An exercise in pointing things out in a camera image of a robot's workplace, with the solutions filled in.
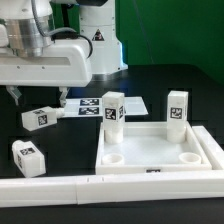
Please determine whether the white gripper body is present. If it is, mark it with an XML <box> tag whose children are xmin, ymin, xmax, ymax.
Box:
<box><xmin>0</xmin><ymin>39</ymin><xmax>92</xmax><ymax>87</ymax></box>

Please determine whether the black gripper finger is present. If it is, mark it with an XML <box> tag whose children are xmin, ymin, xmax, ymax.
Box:
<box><xmin>59</xmin><ymin>87</ymin><xmax>70</xmax><ymax>107</ymax></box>
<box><xmin>6</xmin><ymin>86</ymin><xmax>22</xmax><ymax>105</ymax></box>

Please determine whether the white square tabletop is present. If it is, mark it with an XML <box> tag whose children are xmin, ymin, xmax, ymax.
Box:
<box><xmin>95</xmin><ymin>122</ymin><xmax>212</xmax><ymax>175</ymax></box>

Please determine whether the white sheet with tags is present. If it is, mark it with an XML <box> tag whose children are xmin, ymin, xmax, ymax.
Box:
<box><xmin>64</xmin><ymin>97</ymin><xmax>148</xmax><ymax>117</ymax></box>

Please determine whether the white L-shaped obstacle fence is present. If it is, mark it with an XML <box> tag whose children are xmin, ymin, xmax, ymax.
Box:
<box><xmin>0</xmin><ymin>126</ymin><xmax>224</xmax><ymax>207</ymax></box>

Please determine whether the grey cable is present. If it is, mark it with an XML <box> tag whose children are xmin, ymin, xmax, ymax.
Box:
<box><xmin>30</xmin><ymin>0</ymin><xmax>78</xmax><ymax>38</ymax></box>

